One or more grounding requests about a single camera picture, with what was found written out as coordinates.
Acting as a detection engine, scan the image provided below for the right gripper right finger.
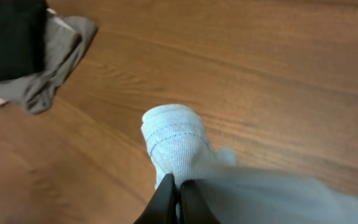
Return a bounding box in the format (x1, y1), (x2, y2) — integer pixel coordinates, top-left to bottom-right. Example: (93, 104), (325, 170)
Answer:
(180, 180), (221, 224)

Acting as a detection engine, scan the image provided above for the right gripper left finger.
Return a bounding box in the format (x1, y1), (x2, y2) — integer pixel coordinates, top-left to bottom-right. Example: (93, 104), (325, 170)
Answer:
(134, 174), (177, 224)

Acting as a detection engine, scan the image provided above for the black folded garment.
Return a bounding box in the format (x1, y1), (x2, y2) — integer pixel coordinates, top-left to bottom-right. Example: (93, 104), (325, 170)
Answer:
(0, 0), (47, 82)

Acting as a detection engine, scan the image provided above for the light blue printed t-shirt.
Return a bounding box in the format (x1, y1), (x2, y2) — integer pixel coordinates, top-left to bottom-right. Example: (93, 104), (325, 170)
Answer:
(141, 105), (358, 224)

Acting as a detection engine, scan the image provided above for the grey folded garment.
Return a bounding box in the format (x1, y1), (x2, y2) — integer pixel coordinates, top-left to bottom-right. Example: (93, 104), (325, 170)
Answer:
(0, 16), (98, 114)

